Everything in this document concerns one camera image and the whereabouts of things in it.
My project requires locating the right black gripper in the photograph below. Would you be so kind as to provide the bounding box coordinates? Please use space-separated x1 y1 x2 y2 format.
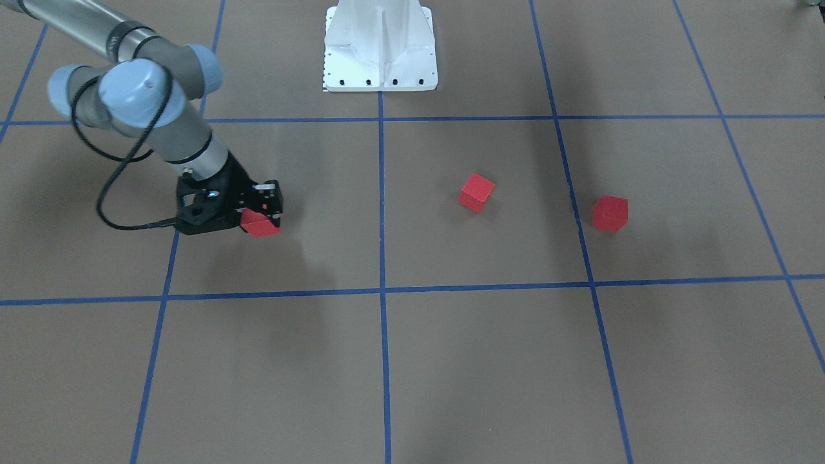
206 153 284 228

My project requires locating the red block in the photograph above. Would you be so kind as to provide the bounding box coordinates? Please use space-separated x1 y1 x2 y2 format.
458 173 496 213
590 196 630 233
240 208 281 238

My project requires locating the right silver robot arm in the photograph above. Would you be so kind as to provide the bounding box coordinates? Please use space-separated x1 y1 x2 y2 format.
2 1 284 237

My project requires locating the black camera cable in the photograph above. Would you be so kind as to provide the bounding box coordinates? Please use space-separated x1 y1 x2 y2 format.
70 64 181 231

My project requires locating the white pedestal column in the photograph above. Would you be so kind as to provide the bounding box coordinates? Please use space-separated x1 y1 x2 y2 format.
322 1 439 92

